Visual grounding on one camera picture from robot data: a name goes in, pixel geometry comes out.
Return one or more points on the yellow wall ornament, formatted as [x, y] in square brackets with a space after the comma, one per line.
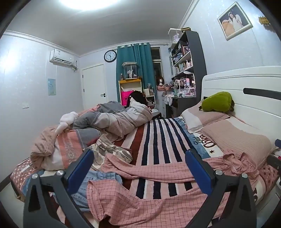
[263, 20]

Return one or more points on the round wall clock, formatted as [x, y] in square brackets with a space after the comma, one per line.
[110, 56]

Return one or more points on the white framed photo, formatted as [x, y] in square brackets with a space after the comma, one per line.
[233, 20]

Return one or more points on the black and white plush toy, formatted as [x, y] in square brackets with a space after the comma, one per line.
[138, 98]

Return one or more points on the floral patterned garment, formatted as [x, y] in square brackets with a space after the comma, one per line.
[109, 149]

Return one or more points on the striped printed blanket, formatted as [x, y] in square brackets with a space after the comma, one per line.
[158, 140]

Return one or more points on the white air conditioner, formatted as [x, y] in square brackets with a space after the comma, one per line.
[62, 57]

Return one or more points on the pink knitted pillow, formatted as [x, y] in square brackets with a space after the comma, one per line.
[237, 138]

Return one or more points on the pink patterned quilt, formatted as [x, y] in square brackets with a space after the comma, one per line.
[65, 144]

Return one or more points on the clear acrylic display box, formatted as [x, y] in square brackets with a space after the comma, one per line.
[175, 36]

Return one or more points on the pink pillow with white trim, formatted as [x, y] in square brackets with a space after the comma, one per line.
[204, 119]

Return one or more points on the wig on mannequin head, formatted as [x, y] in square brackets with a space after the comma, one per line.
[160, 81]

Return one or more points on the grey checked quilt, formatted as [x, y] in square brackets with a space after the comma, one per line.
[123, 120]

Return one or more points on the magenta bag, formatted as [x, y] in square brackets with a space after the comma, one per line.
[126, 97]

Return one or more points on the ceiling light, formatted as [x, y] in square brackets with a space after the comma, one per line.
[81, 4]

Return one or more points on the window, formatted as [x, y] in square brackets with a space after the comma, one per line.
[157, 68]

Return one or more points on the blue denim jeans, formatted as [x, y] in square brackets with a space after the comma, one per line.
[97, 178]

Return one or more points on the pink checked shirt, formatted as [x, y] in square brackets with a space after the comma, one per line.
[153, 172]

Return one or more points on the teal curtain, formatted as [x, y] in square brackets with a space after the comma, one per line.
[142, 61]

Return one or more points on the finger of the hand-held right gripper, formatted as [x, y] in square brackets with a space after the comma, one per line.
[274, 163]

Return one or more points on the white bed headboard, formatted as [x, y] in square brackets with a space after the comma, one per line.
[259, 79]

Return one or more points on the yellow cabinet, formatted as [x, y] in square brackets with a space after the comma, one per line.
[130, 84]

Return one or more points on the green plush toy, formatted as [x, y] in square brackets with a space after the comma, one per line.
[216, 101]

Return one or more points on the glass display case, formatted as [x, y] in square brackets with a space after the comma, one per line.
[130, 70]

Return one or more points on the pale blue wall poster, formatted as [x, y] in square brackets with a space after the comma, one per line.
[52, 87]

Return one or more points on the dark bookshelf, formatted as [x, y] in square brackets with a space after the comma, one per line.
[198, 54]

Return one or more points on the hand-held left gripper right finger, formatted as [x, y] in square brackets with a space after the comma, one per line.
[197, 167]

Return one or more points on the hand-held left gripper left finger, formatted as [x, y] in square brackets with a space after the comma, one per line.
[81, 166]

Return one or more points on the white door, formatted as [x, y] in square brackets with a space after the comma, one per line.
[94, 85]

